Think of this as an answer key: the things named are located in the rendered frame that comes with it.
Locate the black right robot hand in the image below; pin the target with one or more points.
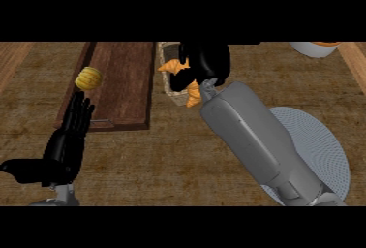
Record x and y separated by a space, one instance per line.
210 61

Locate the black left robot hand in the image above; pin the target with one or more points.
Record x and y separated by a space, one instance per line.
63 145

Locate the orange croissant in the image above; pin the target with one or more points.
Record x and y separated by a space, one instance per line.
192 93

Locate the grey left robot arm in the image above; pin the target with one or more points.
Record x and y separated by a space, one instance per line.
56 197

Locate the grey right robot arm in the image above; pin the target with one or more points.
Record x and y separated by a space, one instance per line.
257 142

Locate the round grey woven placemat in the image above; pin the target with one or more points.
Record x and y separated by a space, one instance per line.
319 145

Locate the dark wooden cutting board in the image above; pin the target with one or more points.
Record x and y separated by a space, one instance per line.
124 84

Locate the yellow ribbed squash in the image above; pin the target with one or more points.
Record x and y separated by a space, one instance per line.
88 78

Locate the white bowl with orange contents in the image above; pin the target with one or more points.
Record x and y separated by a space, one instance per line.
314 48

